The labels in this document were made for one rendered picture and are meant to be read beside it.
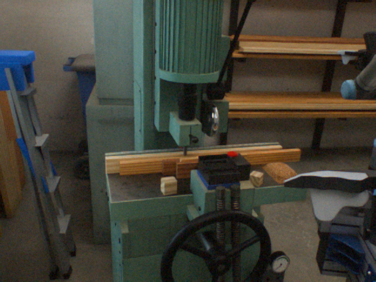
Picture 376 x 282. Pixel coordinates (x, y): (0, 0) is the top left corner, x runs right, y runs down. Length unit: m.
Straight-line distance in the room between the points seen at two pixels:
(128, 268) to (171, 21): 0.70
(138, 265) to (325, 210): 0.76
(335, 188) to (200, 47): 0.64
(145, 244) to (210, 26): 0.63
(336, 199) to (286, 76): 3.26
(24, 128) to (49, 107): 1.78
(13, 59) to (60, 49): 1.70
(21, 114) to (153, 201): 0.92
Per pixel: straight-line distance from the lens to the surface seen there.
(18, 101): 1.74
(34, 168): 1.84
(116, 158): 1.13
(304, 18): 3.67
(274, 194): 1.14
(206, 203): 0.94
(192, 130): 1.08
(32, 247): 2.43
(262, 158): 1.25
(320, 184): 0.44
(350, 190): 0.44
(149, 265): 1.14
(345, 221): 1.36
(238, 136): 3.71
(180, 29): 0.98
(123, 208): 1.01
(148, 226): 1.05
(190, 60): 0.99
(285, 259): 1.22
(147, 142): 1.31
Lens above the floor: 1.41
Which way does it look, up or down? 21 degrees down
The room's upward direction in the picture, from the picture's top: 3 degrees clockwise
